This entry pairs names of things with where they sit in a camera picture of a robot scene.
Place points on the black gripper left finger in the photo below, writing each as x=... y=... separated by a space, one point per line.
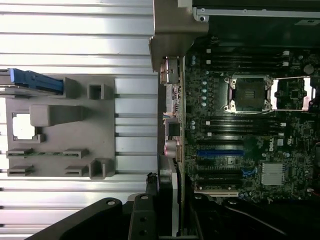
x=143 y=217

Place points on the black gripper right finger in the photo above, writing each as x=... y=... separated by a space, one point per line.
x=205 y=220

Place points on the white expansion slot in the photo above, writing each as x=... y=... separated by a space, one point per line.
x=216 y=192

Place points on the long black expansion slot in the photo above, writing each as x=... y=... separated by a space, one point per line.
x=220 y=143
x=221 y=173
x=221 y=182

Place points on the short black expansion slot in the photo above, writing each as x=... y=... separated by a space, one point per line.
x=207 y=162

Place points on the blue expansion slot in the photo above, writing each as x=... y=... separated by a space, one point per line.
x=220 y=152

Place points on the silver chipset heatsink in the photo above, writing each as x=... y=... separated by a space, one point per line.
x=272 y=173

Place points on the green motherboard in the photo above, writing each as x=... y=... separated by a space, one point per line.
x=257 y=147

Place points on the black RAM slot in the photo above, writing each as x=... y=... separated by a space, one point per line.
x=245 y=128
x=247 y=67
x=247 y=62
x=247 y=56
x=245 y=118
x=247 y=51
x=245 y=123
x=245 y=134

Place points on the grey printed parts rack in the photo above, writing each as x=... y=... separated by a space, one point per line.
x=75 y=140

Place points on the green RAM stick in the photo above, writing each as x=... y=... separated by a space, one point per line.
x=47 y=154

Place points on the CPU socket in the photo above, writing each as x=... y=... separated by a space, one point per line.
x=247 y=95

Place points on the silver CPU chip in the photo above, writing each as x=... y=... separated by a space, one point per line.
x=22 y=126

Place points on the metal socket cover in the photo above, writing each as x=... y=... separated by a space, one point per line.
x=310 y=96

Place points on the hard disk with blue caddy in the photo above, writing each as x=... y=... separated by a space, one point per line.
x=37 y=80

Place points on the round coin cell battery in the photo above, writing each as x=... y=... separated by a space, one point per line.
x=309 y=68

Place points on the open dark grey PC case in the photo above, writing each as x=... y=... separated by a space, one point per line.
x=250 y=30

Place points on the grey printed case bracket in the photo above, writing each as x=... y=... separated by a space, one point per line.
x=175 y=32

